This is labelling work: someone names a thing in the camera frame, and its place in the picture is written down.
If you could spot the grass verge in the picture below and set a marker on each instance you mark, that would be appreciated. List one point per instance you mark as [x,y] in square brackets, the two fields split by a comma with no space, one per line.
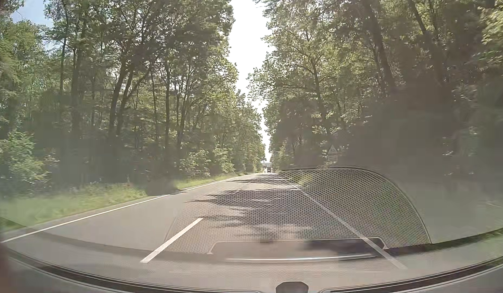
[72,201]
[451,207]

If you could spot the grey asphalt road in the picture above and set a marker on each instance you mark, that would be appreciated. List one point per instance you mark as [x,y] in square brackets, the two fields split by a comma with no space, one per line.
[243,199]

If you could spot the car's own bonnet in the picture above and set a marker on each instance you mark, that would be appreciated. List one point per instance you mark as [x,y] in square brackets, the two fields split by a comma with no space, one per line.
[251,280]

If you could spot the triangular road sign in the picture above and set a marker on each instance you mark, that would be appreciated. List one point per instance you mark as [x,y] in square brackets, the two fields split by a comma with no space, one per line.
[332,151]

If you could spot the wood of green trees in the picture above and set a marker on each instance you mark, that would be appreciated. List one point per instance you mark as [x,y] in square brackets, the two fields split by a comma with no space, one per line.
[381,81]
[121,89]

